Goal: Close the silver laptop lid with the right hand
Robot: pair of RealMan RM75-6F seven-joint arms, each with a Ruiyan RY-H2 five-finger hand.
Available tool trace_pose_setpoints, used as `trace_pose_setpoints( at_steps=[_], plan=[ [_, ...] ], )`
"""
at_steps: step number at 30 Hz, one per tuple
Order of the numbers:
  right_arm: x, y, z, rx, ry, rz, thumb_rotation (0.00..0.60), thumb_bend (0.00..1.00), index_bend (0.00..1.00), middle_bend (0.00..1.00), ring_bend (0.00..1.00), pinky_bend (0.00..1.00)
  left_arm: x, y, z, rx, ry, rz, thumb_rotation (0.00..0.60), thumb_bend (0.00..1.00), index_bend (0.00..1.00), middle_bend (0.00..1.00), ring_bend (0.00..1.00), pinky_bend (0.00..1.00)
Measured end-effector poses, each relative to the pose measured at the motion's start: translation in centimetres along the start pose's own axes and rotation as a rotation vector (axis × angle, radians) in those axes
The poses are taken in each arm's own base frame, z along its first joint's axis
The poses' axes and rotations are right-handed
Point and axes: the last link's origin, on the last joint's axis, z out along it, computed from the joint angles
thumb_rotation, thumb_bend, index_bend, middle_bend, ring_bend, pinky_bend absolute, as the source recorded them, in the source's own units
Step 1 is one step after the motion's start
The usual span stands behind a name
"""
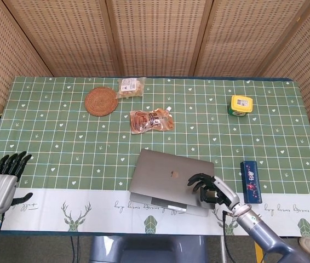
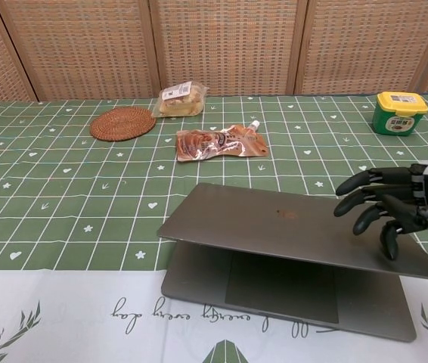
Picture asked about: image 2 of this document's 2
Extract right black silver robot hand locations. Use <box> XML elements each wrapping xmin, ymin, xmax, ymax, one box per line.
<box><xmin>333</xmin><ymin>161</ymin><xmax>428</xmax><ymax>262</ymax></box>

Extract silver grey laptop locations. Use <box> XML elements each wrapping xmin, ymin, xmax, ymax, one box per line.
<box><xmin>156</xmin><ymin>182</ymin><xmax>428</xmax><ymax>343</ymax></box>

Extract green tub with yellow lid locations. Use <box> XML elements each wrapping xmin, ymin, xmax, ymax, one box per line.
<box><xmin>372</xmin><ymin>91</ymin><xmax>428</xmax><ymax>136</ymax></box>

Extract orange sauce spout pouch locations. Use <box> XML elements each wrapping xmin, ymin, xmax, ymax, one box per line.
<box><xmin>175</xmin><ymin>120</ymin><xmax>270</xmax><ymax>163</ymax></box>

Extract packaged bread in clear wrap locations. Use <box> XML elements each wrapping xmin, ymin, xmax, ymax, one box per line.
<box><xmin>152</xmin><ymin>83</ymin><xmax>207</xmax><ymax>117</ymax></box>

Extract round woven rattan coaster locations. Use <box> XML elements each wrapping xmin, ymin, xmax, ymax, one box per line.
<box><xmin>89</xmin><ymin>107</ymin><xmax>157</xmax><ymax>142</ymax></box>

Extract green checkered tablecloth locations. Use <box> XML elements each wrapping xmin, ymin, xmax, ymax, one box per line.
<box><xmin>0</xmin><ymin>92</ymin><xmax>428</xmax><ymax>363</ymax></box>

